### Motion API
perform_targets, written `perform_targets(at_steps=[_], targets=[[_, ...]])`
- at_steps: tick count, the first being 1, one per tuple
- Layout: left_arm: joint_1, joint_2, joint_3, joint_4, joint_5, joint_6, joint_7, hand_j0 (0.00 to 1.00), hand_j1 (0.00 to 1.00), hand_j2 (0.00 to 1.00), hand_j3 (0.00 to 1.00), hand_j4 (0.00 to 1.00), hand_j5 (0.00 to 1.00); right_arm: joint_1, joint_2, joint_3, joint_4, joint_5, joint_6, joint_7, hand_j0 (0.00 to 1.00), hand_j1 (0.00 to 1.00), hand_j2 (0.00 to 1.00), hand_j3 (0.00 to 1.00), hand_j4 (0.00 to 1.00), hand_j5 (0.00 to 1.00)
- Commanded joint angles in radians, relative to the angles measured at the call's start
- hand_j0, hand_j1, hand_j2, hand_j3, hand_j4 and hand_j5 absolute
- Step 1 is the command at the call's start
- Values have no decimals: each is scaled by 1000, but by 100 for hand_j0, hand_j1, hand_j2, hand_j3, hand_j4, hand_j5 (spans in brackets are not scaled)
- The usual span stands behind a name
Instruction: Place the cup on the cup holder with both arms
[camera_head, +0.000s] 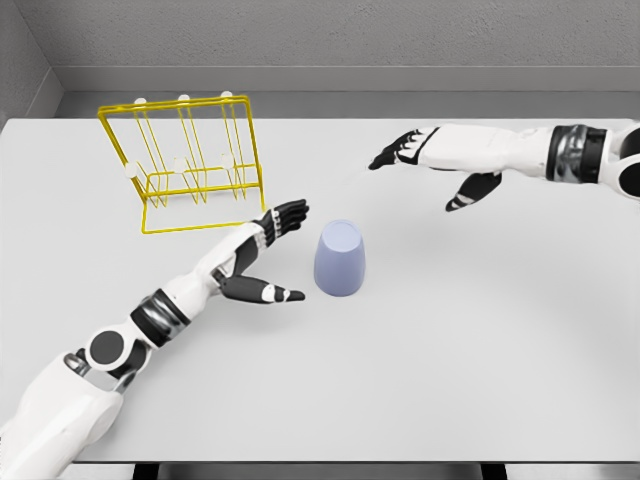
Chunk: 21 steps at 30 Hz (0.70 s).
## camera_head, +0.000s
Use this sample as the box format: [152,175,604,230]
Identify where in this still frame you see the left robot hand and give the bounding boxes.
[195,198,311,305]

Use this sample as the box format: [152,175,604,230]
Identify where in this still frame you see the yellow wire cup holder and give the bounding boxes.
[96,90,268,235]

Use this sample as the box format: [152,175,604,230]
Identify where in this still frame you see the lavender plastic cup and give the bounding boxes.
[313,219,367,299]

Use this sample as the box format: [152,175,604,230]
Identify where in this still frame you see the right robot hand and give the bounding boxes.
[368,125,509,213]

